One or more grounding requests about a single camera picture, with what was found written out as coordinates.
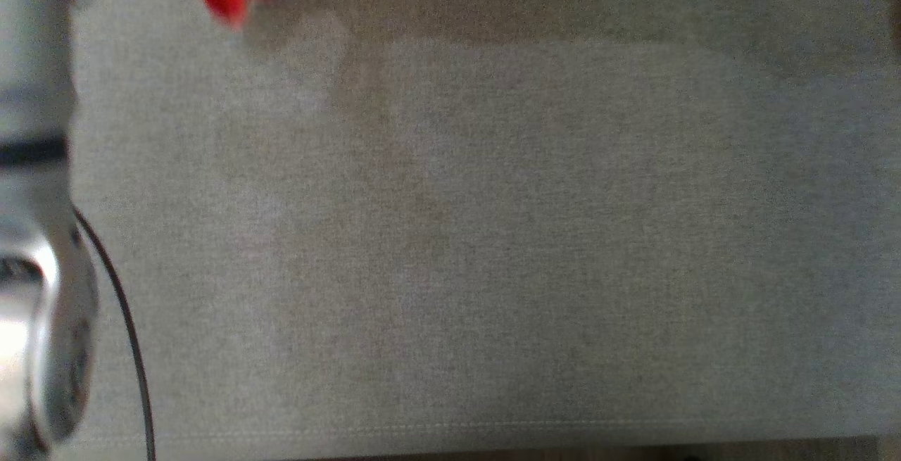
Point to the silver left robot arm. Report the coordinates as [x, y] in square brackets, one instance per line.
[35, 60]

